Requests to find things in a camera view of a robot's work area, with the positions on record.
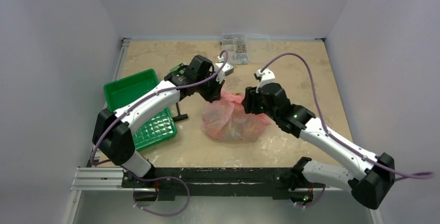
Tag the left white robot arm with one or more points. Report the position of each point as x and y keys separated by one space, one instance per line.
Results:
x=114 y=129

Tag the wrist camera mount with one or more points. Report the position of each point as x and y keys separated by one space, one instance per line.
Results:
x=223 y=69
x=264 y=76

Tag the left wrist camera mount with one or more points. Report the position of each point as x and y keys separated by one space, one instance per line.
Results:
x=223 y=69

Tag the green plastic tray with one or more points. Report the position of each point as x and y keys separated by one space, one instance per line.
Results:
x=119 y=93

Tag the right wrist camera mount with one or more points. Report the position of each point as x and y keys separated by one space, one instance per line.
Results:
x=264 y=76

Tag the green labelled small box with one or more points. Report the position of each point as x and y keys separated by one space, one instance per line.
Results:
x=179 y=68

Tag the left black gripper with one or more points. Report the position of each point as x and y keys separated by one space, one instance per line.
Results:
x=215 y=95

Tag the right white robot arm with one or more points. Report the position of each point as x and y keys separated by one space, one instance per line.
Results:
x=366 y=175

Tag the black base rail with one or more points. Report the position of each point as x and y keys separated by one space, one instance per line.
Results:
x=167 y=183

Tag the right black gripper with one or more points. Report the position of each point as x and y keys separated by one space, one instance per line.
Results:
x=250 y=101

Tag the clear screw organizer box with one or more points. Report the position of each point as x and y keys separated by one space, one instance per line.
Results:
x=247 y=48

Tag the pink plastic bag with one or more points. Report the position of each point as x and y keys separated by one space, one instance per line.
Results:
x=226 y=120

